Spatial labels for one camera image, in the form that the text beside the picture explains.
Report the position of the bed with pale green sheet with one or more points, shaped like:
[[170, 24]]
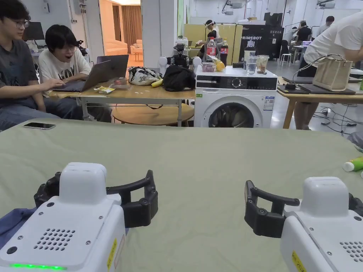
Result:
[[198, 158]]

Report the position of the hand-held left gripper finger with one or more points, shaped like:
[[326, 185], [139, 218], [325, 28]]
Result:
[[140, 211], [46, 189]]

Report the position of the white washing machine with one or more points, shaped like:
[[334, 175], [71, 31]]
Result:
[[235, 96]]

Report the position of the smartphone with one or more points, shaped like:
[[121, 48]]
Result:
[[39, 125]]

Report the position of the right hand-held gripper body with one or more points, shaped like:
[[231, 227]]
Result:
[[323, 226]]

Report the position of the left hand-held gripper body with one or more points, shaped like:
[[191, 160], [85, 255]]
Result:
[[71, 226]]

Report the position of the black and white robot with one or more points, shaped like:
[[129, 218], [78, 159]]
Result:
[[180, 58]]

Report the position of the green bottle with white cap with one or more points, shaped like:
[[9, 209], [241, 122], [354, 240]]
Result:
[[354, 165]]

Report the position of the dark blue garment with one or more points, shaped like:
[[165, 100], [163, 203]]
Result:
[[14, 222]]

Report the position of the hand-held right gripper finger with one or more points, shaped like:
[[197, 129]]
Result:
[[263, 221], [356, 205]]

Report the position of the group of people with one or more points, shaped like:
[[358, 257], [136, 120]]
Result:
[[305, 32]]

